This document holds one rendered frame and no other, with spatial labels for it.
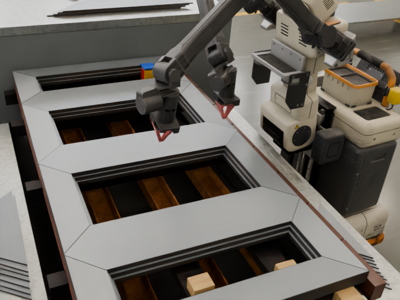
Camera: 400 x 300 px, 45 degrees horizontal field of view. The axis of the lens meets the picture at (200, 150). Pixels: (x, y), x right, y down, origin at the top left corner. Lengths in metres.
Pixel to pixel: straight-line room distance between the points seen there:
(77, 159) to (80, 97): 0.46
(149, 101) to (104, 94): 0.76
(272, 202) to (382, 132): 0.88
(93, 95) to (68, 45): 0.38
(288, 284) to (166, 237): 0.35
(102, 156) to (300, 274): 0.78
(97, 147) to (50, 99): 0.43
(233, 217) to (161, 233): 0.23
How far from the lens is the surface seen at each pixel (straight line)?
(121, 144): 1.77
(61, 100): 2.09
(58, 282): 1.41
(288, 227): 1.50
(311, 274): 1.35
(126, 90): 2.15
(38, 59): 2.42
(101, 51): 2.46
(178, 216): 1.45
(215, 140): 1.82
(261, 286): 1.29
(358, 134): 2.24
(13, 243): 1.52
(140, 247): 1.36
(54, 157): 1.73
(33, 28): 2.36
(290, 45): 2.10
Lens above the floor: 1.80
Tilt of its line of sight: 33 degrees down
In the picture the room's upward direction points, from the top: 4 degrees clockwise
